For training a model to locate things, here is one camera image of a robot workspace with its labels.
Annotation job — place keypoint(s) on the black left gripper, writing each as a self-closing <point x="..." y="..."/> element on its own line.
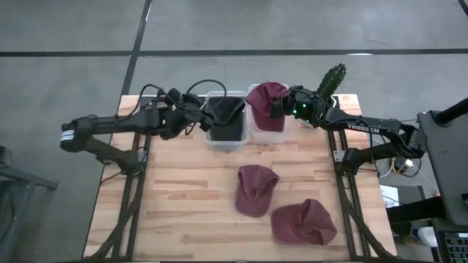
<point x="183" y="120"/>

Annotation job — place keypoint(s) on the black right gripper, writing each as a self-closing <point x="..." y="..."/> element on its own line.
<point x="303" y="104"/>

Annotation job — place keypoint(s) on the maroon baseball cap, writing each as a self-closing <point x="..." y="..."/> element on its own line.
<point x="256" y="190"/>
<point x="303" y="223"/>
<point x="265" y="98"/>

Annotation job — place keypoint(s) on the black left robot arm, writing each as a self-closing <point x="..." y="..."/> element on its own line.
<point x="109" y="122"/>

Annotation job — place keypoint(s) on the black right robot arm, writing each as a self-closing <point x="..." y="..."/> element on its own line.
<point x="373" y="128"/>

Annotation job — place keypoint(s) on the clear plastic bin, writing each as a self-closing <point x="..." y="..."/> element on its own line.
<point x="225" y="146"/>
<point x="267" y="137"/>

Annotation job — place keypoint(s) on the green cactus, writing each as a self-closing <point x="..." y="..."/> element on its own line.
<point x="331" y="78"/>

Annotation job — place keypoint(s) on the white paper sheet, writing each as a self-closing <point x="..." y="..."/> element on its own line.
<point x="388" y="195"/>

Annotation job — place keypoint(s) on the black cart pole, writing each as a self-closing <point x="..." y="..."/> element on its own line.
<point x="451" y="111"/>

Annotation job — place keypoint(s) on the grey cart top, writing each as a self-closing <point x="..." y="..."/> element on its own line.
<point x="446" y="164"/>

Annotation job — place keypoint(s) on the dark chair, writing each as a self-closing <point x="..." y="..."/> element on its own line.
<point x="22" y="179"/>

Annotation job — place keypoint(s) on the white plastic bottle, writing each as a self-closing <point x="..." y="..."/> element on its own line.
<point x="424" y="236"/>

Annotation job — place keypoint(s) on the black grille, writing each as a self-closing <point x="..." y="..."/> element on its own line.
<point x="457" y="250"/>

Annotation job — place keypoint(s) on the black table frame rail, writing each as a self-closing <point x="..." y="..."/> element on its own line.
<point x="145" y="146"/>
<point x="332" y="140"/>

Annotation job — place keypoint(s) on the silver metal bracket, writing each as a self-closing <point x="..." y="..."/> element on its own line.
<point x="339" y="156"/>

